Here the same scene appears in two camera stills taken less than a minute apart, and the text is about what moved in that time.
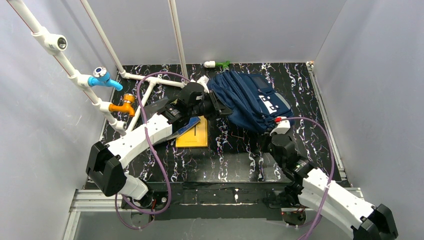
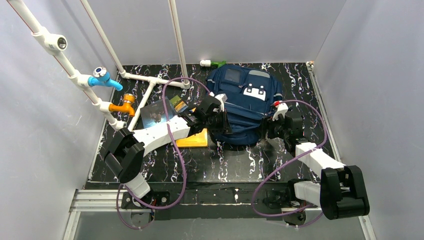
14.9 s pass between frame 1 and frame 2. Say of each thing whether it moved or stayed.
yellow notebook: stayed
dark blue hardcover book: stayed
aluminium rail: stayed
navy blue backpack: moved
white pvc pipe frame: stayed
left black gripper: moved
